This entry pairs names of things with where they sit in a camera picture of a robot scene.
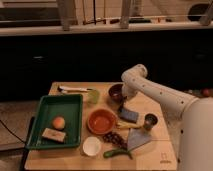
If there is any dark purple bowl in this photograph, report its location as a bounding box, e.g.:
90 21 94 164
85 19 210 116
108 84 123 103

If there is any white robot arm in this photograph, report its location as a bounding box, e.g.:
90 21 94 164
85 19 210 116
121 64 213 171

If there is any green translucent cup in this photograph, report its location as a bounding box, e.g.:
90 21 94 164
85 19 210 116
88 89 100 104

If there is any orange bowl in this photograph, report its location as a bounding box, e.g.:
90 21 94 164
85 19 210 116
87 109 116 135

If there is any blue sponge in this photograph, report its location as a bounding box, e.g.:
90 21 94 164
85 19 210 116
119 108 139 123

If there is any yellow banana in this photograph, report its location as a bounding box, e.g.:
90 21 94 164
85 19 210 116
116 124 141 129

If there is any bunch of dark grapes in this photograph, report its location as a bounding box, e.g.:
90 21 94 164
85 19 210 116
103 132 127 149

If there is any metal cup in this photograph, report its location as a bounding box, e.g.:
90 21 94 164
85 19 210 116
143 113 158 131

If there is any grey cloth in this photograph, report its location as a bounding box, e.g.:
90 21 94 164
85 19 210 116
127 129 151 151

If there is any orange fruit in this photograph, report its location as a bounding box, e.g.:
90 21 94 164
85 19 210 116
52 116 65 130

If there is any green plastic tray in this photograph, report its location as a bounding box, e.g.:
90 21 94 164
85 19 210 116
27 94 83 150

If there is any green cucumber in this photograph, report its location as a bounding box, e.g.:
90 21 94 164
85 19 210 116
103 149 132 159

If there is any brown sponge block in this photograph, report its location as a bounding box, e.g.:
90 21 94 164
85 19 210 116
42 128 66 142

